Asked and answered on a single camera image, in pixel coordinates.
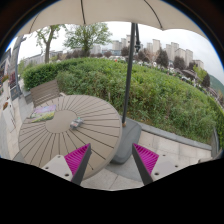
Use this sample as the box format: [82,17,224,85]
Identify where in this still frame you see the green hedge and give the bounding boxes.
[22,58,224,149]

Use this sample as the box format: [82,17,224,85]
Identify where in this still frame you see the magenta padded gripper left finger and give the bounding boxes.
[42,143,93,187]

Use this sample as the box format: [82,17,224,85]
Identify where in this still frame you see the round slatted wooden table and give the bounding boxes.
[18,95,122,179]

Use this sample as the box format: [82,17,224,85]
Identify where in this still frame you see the small grey computer mouse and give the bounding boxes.
[70,117,84,130]

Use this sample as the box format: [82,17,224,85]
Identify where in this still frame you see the dark umbrella pole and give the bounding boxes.
[122,23,136,127]

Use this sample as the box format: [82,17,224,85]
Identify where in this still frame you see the beige patio umbrella canopy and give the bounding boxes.
[17,0,206,38]

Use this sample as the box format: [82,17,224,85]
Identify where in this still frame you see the grey umbrella base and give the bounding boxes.
[111,118,142,164]

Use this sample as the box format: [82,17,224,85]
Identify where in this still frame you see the brown slatted chair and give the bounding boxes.
[30,80,63,107]

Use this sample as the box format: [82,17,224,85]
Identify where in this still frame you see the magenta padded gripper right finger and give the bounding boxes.
[131,142,183,186]

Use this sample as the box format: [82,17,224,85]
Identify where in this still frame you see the colourful magazine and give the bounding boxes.
[30,105,56,123]

